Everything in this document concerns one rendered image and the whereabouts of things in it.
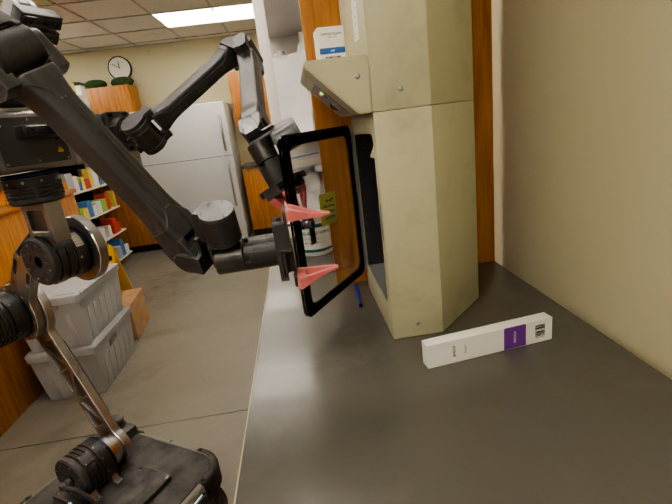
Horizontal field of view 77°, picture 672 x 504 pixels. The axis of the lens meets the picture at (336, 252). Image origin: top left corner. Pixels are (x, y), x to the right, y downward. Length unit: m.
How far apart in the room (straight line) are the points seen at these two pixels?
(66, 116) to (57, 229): 0.67
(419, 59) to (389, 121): 0.12
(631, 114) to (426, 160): 0.35
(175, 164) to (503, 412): 5.46
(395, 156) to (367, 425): 0.48
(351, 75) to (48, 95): 0.47
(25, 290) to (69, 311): 1.06
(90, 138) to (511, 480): 0.76
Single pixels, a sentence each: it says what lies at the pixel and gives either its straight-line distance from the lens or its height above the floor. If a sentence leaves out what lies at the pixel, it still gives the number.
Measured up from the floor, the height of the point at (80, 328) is 0.44.
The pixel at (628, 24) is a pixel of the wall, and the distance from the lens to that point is 0.95.
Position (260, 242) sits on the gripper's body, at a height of 1.23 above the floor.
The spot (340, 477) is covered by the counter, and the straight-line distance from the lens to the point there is 0.66.
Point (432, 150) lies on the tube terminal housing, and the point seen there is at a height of 1.33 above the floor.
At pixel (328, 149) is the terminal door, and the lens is 1.03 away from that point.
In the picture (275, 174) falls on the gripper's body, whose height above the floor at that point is 1.31.
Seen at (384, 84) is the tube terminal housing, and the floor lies 1.46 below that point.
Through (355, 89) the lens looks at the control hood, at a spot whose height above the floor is 1.45.
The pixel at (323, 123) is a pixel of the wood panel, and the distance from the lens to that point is 1.19.
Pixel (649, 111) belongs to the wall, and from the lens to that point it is 0.90.
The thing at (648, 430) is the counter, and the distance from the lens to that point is 0.78.
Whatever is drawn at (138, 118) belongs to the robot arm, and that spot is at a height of 1.48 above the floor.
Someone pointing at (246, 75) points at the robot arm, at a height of 1.55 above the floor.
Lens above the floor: 1.41
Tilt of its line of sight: 17 degrees down
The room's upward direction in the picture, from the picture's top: 7 degrees counter-clockwise
